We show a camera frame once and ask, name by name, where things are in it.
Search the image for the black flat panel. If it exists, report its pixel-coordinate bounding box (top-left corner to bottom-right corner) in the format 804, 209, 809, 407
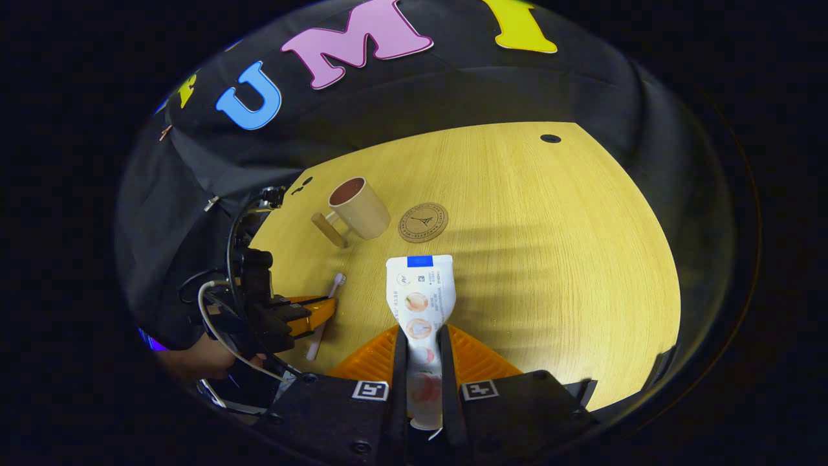
647, 345, 678, 392

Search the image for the round brown coaster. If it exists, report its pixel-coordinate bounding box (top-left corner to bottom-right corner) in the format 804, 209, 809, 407
398, 202, 449, 244

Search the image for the wooden desktop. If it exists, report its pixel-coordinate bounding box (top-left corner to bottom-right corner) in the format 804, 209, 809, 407
249, 122, 681, 431

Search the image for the black backdrop cloth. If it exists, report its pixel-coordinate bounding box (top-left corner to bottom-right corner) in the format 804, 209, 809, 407
116, 0, 738, 353

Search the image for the black cable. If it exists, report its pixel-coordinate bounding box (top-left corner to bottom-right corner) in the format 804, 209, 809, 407
224, 186, 287, 311

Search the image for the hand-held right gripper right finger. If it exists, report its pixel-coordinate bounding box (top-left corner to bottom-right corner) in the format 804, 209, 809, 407
439, 324, 599, 457

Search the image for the white toothbrush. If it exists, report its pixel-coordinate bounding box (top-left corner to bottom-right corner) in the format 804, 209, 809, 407
306, 272, 347, 362

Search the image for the white toothpaste tube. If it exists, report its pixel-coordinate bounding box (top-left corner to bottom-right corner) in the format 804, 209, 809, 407
386, 254, 457, 432

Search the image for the beige cup with wooden handle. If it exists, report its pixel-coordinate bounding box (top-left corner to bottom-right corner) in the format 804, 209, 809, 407
310, 177, 392, 249

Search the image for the white cable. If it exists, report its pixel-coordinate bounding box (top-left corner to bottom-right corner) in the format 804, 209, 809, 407
196, 280, 292, 383

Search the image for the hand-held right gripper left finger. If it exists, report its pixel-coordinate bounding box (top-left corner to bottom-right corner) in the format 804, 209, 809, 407
268, 324, 409, 466

